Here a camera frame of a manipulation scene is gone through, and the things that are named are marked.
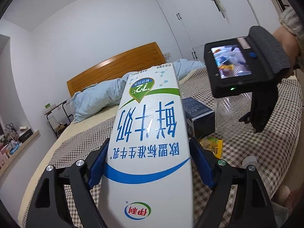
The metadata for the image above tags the clear plastic water bottle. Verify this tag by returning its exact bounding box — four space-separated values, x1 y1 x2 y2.
241 155 274 195

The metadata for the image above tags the clear plastic clamshell container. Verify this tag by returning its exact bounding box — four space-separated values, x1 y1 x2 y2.
214 93 253 141

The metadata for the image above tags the dark blue cardboard box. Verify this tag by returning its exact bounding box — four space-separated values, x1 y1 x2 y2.
182 97 215 140

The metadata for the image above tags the white milk carton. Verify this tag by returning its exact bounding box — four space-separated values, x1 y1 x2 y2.
98 63 193 227

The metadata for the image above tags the person right hand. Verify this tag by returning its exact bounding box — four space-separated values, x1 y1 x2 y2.
273 25 300 78

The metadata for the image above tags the brown checkered bedspread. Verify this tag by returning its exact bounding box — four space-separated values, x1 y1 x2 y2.
22 67 302 228

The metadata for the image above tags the wooden window sill shelf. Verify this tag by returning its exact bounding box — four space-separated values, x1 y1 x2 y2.
0 130 40 177

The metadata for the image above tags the bag hanging on wardrobe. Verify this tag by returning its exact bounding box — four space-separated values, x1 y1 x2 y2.
212 0 230 24

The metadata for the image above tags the white built-in wardrobe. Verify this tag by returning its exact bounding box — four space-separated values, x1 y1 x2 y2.
156 0 280 61

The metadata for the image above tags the yellow snack packet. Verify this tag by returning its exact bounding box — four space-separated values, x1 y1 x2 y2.
199 137 223 159

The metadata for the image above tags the black metal side rack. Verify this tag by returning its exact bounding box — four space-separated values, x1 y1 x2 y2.
43 99 74 138

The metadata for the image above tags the light blue duvet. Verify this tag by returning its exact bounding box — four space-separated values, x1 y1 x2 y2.
70 59 206 123

